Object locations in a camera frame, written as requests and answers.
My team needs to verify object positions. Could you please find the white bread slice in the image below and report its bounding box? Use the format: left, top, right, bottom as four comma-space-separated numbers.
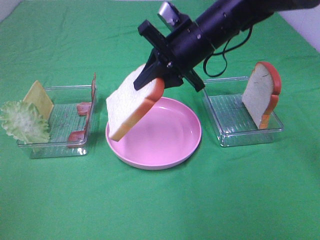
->
106, 64, 165, 142
241, 61, 282, 130

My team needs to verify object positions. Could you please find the yellow cheese slice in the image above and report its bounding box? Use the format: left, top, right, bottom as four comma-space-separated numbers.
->
23, 80, 54, 123

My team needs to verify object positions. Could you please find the green lettuce leaf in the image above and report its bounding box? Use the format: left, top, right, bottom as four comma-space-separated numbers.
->
0, 100, 50, 144

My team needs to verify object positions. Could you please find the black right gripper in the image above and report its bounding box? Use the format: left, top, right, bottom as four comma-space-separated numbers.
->
133, 18, 213, 92

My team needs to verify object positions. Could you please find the pink round plate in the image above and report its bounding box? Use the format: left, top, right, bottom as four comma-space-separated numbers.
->
106, 97, 202, 170

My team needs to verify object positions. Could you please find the red bacon strip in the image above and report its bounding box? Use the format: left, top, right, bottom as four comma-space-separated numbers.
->
76, 73, 96, 116
67, 104, 91, 143

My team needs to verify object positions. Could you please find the clear right bread tray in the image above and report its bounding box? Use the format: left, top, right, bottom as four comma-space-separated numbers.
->
202, 76, 284, 147

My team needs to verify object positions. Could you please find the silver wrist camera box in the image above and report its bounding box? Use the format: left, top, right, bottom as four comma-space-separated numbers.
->
157, 1, 180, 31

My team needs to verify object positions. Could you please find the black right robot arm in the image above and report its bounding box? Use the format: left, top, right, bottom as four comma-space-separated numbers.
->
133, 0, 320, 92

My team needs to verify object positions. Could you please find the white bread slice upright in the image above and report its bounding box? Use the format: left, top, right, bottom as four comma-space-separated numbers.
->
241, 61, 282, 130

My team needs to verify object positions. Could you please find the clear left ingredient tray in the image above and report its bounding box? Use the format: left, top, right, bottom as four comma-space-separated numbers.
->
16, 84, 98, 159

